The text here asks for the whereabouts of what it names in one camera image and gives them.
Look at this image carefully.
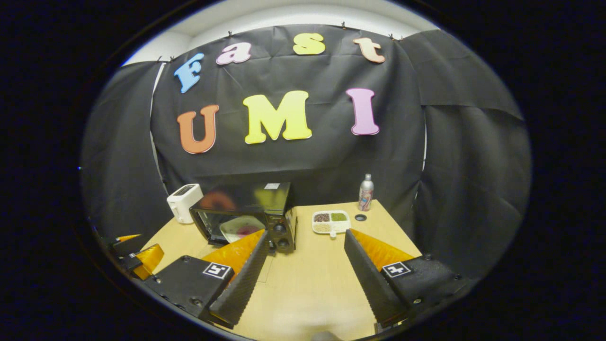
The white toaster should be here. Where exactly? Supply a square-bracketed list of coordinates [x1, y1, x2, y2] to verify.
[167, 184, 204, 224]

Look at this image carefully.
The white square plate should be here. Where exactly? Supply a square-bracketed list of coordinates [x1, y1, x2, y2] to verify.
[219, 215, 267, 243]

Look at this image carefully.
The silver spray bottle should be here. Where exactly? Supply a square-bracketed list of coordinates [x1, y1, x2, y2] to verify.
[358, 173, 374, 212]

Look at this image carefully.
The white divided snack tray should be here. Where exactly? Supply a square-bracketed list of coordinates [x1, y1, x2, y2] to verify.
[312, 210, 351, 237]

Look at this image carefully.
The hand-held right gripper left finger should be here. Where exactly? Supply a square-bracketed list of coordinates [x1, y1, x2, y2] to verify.
[142, 230, 270, 329]

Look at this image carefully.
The black backdrop cloth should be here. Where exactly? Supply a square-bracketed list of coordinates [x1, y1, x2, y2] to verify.
[80, 24, 532, 280]

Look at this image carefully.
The black electric oven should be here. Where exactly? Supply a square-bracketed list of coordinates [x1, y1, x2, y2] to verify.
[189, 182, 299, 254]

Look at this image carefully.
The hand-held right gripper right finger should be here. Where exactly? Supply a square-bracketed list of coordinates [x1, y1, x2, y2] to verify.
[344, 229, 474, 328]

